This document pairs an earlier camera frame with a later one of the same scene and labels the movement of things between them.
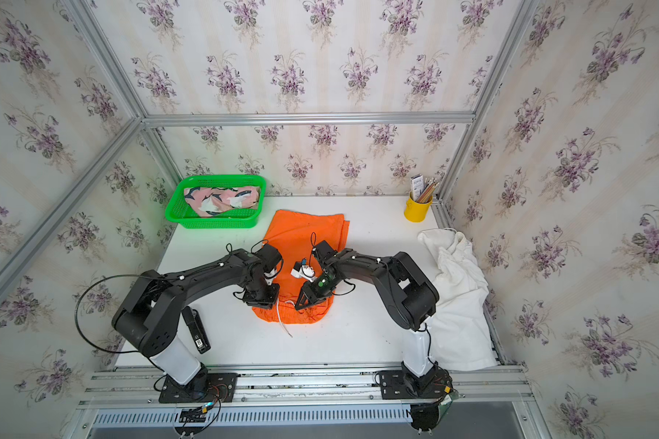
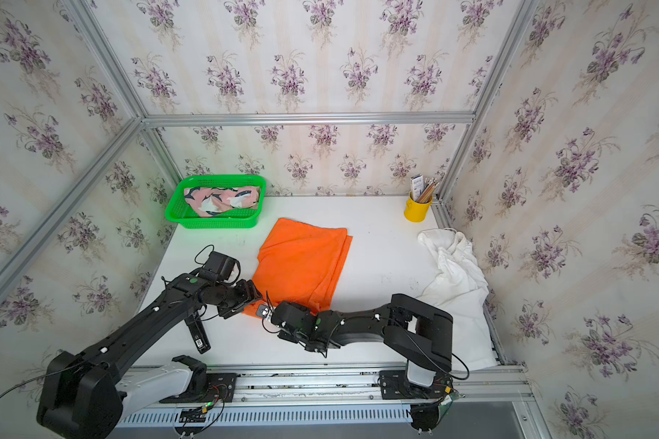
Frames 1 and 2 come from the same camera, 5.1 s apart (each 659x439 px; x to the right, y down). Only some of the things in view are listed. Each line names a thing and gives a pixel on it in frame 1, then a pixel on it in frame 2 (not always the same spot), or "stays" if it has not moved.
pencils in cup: [422, 189] stays
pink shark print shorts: [211, 200] stays
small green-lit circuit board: [197, 414] stays
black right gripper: [310, 295] to [286, 337]
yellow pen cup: [415, 211] stays
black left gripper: [268, 303] to [246, 294]
